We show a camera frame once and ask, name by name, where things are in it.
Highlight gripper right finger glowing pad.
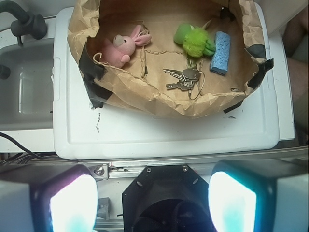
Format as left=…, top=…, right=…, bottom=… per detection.
left=208, top=159, right=309, bottom=232

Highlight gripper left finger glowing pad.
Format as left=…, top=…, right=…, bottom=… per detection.
left=0, top=164, right=98, bottom=232

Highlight silver keys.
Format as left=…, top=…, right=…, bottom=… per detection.
left=163, top=68, right=205, bottom=100

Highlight white plastic lid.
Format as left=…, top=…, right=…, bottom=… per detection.
left=53, top=7, right=280, bottom=159

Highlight white sink basin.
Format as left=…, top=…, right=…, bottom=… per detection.
left=0, top=17, right=58, bottom=131

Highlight brown paper bag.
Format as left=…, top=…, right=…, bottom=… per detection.
left=68, top=0, right=273, bottom=118

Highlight blue sponge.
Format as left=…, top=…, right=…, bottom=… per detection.
left=210, top=31, right=231, bottom=75

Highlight pink plush bunny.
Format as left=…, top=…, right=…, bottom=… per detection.
left=99, top=25, right=152, bottom=68

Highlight green plush toy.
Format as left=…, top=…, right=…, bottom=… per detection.
left=173, top=21, right=216, bottom=58

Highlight black faucet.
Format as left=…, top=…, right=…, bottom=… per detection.
left=0, top=0, right=48, bottom=46

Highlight metal corner bracket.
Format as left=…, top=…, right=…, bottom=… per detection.
left=88, top=163, right=117, bottom=181

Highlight black cable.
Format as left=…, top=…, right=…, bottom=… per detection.
left=0, top=131, right=64, bottom=167

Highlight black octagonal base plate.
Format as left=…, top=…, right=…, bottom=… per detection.
left=122, top=165, right=216, bottom=232

